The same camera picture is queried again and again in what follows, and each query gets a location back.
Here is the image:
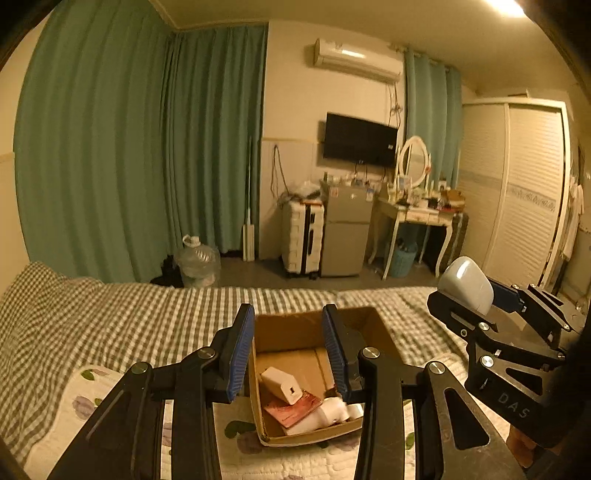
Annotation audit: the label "white air conditioner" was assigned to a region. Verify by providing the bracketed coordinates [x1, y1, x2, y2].
[314, 38, 404, 84]

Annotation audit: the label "clear water jug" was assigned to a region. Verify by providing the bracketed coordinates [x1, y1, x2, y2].
[174, 234, 222, 287]

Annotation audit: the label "person's right forearm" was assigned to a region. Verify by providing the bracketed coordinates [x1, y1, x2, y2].
[508, 425, 539, 468]

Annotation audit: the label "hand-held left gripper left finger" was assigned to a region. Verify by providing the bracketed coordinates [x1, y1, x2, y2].
[46, 303, 256, 480]

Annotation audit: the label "red packet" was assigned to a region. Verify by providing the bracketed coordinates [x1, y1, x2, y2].
[264, 390, 324, 428]

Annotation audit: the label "black wall television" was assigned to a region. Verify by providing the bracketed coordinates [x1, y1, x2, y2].
[322, 112, 399, 168]

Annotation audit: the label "cardboard box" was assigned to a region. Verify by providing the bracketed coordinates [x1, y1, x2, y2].
[249, 307, 400, 446]

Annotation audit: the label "air conditioner cables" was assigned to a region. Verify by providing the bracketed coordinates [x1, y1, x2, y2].
[388, 83, 405, 126]

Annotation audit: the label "oval vanity mirror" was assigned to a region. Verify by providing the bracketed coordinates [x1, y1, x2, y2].
[396, 135, 433, 190]

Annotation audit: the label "hanging wall cable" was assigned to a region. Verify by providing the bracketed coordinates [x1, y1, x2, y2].
[271, 144, 290, 195]

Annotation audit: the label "white louvred wardrobe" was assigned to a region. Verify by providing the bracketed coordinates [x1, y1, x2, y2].
[455, 96, 579, 292]

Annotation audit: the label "dark suitcase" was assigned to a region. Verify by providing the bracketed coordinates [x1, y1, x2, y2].
[434, 212, 470, 278]

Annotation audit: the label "narrow green curtain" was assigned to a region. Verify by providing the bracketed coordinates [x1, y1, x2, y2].
[404, 48, 463, 191]

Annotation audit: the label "brown box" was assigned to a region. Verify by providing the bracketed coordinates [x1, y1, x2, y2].
[438, 189, 467, 211]

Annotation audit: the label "flat white item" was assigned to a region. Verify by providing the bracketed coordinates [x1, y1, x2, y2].
[284, 413, 365, 437]

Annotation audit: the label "blue woven basket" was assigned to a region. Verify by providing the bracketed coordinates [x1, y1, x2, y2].
[388, 240, 419, 279]

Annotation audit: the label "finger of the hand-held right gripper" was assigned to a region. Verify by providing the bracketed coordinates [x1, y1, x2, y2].
[487, 277, 583, 335]
[427, 288, 568, 370]

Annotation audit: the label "white earbud case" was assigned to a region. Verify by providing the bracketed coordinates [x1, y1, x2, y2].
[438, 256, 494, 313]

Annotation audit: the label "white hanging garment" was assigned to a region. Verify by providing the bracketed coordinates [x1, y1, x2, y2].
[561, 180, 581, 260]

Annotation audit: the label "white dressing table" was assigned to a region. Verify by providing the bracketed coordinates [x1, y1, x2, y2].
[368, 193, 467, 280]

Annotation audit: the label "silver mini fridge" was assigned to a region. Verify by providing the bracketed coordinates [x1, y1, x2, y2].
[320, 181, 380, 278]

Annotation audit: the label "white bottle with red label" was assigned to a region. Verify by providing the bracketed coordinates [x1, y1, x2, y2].
[321, 394, 366, 426]

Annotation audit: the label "clear plastic bag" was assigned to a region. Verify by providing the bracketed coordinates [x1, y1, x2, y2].
[288, 180, 324, 204]

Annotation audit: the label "white charger plug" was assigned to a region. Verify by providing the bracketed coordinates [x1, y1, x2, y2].
[260, 367, 304, 406]

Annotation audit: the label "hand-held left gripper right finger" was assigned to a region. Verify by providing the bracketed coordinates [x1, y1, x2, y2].
[322, 303, 527, 480]

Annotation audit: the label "floral quilt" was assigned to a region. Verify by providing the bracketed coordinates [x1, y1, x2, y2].
[67, 351, 509, 480]

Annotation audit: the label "white suitcase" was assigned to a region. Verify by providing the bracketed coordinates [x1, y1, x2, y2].
[281, 200, 327, 280]

